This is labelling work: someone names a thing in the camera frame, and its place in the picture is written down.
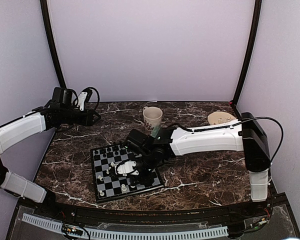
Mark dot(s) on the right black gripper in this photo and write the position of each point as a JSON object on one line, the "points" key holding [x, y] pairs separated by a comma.
{"points": [[148, 180]]}

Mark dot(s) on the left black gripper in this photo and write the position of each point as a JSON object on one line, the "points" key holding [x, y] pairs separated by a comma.
{"points": [[87, 119]]}

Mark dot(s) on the black grey chessboard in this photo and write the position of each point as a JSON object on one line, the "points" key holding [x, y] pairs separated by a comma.
{"points": [[101, 159]]}

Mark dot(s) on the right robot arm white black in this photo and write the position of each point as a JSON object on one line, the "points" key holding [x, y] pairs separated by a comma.
{"points": [[241, 135]]}

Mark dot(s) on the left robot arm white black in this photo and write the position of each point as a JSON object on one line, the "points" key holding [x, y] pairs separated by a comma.
{"points": [[22, 143]]}

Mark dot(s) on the fallen white piece left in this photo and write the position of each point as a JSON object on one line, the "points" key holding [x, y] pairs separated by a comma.
{"points": [[101, 178]]}

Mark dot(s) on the cream floral mug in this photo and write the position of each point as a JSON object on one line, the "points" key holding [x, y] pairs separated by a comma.
{"points": [[152, 118]]}

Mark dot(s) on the beige bowl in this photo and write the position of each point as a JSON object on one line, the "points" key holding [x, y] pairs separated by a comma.
{"points": [[220, 117]]}

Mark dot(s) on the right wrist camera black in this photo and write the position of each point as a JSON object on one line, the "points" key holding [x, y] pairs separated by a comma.
{"points": [[138, 142]]}

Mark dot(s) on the white slotted cable duct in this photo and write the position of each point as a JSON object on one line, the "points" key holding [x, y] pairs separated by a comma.
{"points": [[113, 231]]}

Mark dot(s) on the left black frame post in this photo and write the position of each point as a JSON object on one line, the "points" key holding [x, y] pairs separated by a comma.
{"points": [[51, 43]]}

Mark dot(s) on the black frame post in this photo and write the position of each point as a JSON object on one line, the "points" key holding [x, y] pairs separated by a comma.
{"points": [[51, 43], [248, 52]]}

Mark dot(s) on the black front rail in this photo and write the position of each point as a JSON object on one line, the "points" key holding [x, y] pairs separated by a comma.
{"points": [[233, 214]]}

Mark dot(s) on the right black frame post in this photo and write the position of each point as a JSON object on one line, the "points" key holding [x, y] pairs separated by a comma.
{"points": [[248, 52]]}

